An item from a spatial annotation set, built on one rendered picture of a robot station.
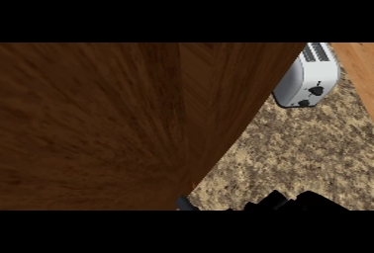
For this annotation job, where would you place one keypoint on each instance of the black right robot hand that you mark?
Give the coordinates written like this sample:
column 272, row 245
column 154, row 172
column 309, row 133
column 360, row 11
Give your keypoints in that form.
column 302, row 202

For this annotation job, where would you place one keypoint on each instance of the brown wooden cabinet door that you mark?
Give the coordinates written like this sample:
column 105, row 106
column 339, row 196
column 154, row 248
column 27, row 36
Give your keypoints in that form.
column 98, row 125

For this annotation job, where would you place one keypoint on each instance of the white toaster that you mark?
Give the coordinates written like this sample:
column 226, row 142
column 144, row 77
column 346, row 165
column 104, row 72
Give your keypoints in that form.
column 311, row 82

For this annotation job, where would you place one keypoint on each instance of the pale wooden panel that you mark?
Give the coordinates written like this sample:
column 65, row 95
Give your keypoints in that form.
column 360, row 69

